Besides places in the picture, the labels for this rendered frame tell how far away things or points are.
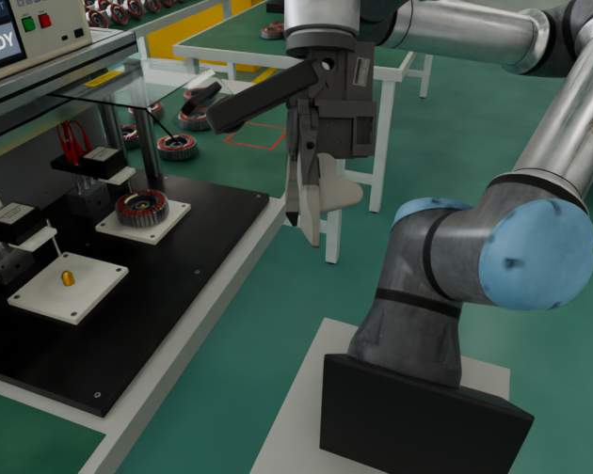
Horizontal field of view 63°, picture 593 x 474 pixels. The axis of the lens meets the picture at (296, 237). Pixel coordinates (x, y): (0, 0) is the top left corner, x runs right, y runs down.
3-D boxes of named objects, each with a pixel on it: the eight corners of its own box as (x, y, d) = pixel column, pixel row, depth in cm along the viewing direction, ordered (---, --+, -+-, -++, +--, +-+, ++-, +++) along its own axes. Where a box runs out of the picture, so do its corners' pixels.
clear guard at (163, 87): (236, 98, 106) (233, 71, 102) (178, 143, 88) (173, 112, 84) (110, 81, 115) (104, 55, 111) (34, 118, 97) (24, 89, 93)
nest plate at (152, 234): (191, 208, 114) (190, 204, 113) (155, 244, 102) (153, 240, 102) (136, 197, 118) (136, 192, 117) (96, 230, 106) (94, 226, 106)
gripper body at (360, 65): (375, 163, 48) (381, 34, 46) (288, 161, 47) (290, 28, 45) (356, 163, 55) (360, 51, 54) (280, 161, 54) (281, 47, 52)
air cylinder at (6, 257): (36, 261, 98) (26, 240, 95) (6, 285, 92) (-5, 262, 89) (15, 257, 99) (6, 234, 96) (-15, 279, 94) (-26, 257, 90)
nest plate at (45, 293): (129, 272, 95) (127, 267, 95) (76, 325, 84) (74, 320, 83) (66, 256, 99) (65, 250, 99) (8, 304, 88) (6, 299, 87)
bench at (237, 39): (431, 96, 387) (449, -8, 342) (383, 219, 247) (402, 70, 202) (300, 80, 417) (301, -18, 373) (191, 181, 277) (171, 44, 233)
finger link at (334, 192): (373, 231, 43) (360, 147, 47) (306, 231, 42) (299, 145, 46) (364, 247, 45) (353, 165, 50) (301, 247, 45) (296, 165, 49)
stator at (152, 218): (180, 208, 111) (177, 195, 109) (147, 234, 103) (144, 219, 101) (141, 197, 115) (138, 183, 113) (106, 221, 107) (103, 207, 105)
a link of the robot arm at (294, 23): (289, -22, 44) (280, 6, 52) (288, 31, 45) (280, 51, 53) (369, -16, 45) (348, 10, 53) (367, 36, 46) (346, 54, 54)
